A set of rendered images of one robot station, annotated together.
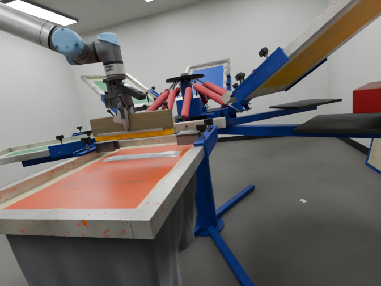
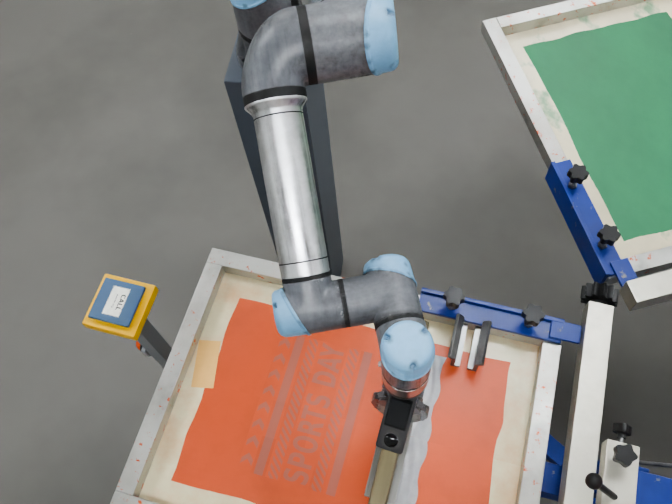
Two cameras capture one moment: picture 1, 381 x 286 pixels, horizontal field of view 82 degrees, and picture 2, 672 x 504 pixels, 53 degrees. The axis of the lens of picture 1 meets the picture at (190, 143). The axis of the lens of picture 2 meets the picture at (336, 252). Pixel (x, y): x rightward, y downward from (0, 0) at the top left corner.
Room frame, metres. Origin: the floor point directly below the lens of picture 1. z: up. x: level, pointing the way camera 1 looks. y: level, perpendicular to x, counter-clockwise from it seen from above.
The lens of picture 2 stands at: (0.85, -0.07, 2.35)
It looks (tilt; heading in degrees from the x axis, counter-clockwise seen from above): 63 degrees down; 96
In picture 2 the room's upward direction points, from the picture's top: 8 degrees counter-clockwise
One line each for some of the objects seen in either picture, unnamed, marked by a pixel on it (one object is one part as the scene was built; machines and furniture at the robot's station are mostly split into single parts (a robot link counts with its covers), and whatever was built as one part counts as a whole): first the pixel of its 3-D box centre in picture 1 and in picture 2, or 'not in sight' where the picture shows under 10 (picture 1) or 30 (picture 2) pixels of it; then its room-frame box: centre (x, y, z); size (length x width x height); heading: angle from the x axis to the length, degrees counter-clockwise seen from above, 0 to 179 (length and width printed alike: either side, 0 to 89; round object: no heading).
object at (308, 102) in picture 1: (262, 114); not in sight; (1.96, -0.68, 0.91); 1.34 x 0.41 x 0.08; 104
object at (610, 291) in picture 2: not in sight; (598, 301); (1.32, 0.48, 1.02); 0.07 x 0.06 x 0.07; 164
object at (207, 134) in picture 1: (207, 140); not in sight; (0.94, -0.08, 0.98); 0.30 x 0.05 x 0.07; 164
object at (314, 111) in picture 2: not in sight; (299, 194); (0.65, 1.02, 0.60); 0.18 x 0.18 x 1.20; 81
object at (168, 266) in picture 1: (181, 228); not in sight; (0.68, 0.08, 0.74); 0.46 x 0.04 x 0.42; 164
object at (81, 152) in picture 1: (100, 150); (487, 319); (1.10, 0.46, 0.98); 0.30 x 0.05 x 0.07; 164
